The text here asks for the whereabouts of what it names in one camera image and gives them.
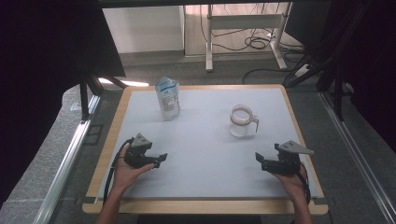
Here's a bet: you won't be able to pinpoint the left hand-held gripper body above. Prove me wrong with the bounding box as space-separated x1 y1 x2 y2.
124 133 157 170

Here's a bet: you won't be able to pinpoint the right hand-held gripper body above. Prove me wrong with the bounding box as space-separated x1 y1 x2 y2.
262 140 315 175

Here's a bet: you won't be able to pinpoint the glass pitcher with beige band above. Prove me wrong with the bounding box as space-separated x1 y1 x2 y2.
228 105 260 138

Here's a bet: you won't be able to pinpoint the white and blue milk pouch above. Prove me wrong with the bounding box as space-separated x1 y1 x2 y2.
155 76 181 121

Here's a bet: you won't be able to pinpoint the person's right hand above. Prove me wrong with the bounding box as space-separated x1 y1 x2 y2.
273 162 309 201

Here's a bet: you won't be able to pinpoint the person's left hand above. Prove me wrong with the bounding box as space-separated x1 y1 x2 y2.
112 145 155 192

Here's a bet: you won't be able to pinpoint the wooden table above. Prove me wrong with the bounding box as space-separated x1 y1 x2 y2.
82 83 330 216

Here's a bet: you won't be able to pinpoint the black stand legs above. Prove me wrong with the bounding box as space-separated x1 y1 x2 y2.
282 52 348 123
78 73 129 123

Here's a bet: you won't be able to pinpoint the white power strip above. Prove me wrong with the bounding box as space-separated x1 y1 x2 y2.
293 63 311 78

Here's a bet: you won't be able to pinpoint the white partition panel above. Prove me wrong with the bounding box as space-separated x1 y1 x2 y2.
102 6 185 54

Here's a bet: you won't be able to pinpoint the black curtain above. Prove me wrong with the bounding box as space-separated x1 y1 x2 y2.
0 0 126 208
311 0 396 153

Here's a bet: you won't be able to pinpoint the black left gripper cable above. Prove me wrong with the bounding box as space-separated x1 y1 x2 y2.
103 138 134 203

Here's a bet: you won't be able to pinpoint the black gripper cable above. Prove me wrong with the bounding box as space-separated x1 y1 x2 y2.
295 161 312 205
103 138 134 203

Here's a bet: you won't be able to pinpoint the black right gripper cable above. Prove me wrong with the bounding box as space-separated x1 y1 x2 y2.
295 161 312 205

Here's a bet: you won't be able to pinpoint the aluminium floor rail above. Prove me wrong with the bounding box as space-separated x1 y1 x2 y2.
318 91 396 223
32 94 102 224

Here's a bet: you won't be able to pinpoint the white table frame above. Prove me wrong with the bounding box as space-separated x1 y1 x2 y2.
199 3 305 86

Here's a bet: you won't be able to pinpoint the white desk frame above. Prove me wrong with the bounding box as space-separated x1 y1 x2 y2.
205 3 293 73

